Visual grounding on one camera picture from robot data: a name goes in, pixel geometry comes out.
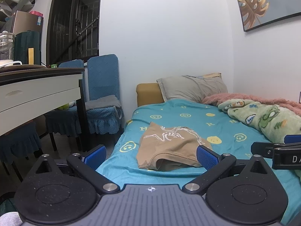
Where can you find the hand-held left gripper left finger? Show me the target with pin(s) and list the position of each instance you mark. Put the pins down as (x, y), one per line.
(95, 157)

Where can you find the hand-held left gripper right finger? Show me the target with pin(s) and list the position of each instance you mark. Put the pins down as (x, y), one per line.
(207, 157)

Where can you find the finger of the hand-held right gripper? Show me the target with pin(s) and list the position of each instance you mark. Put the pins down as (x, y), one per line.
(261, 148)
(292, 139)

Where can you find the tan printed t-shirt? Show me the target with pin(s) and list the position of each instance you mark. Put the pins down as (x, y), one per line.
(174, 146)

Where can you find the green cartoon fleece blanket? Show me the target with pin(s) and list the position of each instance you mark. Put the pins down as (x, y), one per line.
(265, 116)

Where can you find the pink fuzzy blanket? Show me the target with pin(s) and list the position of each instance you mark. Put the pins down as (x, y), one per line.
(270, 98)

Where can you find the grey cloth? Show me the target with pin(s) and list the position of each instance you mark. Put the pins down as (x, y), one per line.
(103, 102)

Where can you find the green plush toy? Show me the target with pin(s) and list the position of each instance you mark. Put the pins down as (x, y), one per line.
(63, 107)

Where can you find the bed with teal smiley sheet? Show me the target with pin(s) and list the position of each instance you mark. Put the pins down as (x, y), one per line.
(169, 111)

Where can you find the grey pillow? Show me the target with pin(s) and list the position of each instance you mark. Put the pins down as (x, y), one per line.
(192, 88)

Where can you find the mustard padded headboard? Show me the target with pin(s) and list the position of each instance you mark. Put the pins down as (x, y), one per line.
(148, 94)

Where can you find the white desk with black legs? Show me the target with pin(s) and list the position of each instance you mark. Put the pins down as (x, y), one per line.
(35, 87)

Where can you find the small green box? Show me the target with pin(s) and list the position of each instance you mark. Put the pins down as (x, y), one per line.
(54, 66)

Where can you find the dark teal covered appliance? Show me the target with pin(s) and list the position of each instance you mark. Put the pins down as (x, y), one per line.
(24, 42)

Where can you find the dark barred window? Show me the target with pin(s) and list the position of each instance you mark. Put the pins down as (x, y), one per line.
(70, 23)

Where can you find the framed gold leaf picture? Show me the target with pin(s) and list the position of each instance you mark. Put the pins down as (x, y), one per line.
(258, 2)

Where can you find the glass jar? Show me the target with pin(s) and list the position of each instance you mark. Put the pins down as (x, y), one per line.
(6, 47)

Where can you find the silver refrigerator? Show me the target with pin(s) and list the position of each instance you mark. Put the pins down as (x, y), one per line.
(25, 23)

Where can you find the pink container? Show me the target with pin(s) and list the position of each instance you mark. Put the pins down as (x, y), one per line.
(36, 13)

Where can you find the wall socket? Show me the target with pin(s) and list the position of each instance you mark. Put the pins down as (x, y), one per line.
(299, 97)

